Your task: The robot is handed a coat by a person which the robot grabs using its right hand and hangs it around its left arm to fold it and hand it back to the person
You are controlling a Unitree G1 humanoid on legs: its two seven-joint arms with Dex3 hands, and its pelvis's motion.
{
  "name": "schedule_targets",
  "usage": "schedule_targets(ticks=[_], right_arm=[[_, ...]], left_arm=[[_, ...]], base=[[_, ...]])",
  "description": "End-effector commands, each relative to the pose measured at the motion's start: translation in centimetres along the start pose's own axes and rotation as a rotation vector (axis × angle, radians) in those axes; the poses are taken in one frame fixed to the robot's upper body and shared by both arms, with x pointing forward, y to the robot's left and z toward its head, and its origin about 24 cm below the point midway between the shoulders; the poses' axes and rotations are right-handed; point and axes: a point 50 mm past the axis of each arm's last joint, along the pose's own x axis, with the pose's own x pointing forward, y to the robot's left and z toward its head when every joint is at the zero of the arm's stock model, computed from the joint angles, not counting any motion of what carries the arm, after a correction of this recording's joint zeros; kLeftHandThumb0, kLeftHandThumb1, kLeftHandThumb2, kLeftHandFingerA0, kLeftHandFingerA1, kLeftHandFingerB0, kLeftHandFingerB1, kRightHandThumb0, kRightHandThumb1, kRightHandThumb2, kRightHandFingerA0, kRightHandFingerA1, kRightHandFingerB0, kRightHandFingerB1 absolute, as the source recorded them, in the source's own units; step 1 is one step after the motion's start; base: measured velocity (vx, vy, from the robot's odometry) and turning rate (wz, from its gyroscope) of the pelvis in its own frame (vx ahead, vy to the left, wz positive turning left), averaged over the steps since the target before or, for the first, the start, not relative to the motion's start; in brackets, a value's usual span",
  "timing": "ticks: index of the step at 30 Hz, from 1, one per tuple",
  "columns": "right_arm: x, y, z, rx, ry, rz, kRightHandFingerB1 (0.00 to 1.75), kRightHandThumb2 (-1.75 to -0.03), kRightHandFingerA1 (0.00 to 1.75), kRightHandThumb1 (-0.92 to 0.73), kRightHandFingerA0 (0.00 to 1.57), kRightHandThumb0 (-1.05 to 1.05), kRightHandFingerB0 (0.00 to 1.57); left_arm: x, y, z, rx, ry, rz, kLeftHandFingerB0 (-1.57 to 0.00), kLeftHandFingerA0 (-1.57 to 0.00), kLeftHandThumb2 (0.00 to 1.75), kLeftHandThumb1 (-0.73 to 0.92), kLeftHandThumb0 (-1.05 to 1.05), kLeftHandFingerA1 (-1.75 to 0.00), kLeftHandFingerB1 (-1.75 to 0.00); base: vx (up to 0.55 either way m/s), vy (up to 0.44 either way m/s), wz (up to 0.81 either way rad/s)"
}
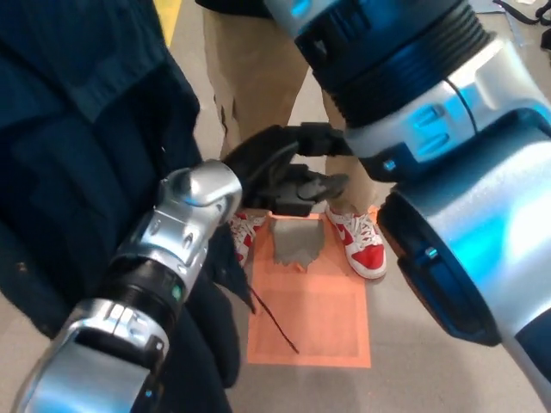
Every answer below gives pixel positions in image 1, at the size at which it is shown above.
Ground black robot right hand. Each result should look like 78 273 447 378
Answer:
221 122 350 217

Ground dark teal coat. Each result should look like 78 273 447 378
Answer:
0 0 300 413

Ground red white sneaker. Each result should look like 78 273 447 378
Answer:
325 204 387 280
227 210 267 270

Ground khaki trousers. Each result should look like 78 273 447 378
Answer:
201 0 381 216

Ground orange floor tape square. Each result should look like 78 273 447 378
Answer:
246 213 372 369

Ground black shirt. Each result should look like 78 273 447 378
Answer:
194 0 276 18

